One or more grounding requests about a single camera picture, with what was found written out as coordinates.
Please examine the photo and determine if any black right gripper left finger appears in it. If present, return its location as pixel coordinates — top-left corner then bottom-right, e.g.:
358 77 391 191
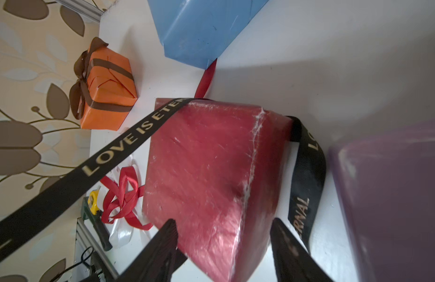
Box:
117 219 188 282

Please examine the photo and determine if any white satin ribbon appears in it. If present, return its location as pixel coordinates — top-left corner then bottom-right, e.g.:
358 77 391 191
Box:
97 156 153 249

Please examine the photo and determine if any purple gift box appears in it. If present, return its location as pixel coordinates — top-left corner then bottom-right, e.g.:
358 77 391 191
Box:
329 119 435 282

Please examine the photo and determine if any orange gift box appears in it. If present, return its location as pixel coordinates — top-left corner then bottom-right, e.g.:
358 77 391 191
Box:
80 47 138 131

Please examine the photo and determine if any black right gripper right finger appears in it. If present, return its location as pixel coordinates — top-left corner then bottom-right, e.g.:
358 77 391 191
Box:
270 218 332 282

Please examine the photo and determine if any yellow tape measure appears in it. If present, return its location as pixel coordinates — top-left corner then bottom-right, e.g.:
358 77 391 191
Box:
88 190 100 216

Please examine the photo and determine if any brown satin ribbon bow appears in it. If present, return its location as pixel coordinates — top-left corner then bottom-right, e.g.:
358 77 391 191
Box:
68 36 135 121

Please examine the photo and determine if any dark red gift box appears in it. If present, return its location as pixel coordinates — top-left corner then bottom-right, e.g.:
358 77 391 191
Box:
143 100 293 282

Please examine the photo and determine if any blue gift box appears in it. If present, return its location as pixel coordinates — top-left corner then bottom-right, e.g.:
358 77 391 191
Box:
148 0 267 69

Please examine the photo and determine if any red satin ribbon bow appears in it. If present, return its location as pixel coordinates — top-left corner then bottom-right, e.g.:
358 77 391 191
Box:
99 58 218 231

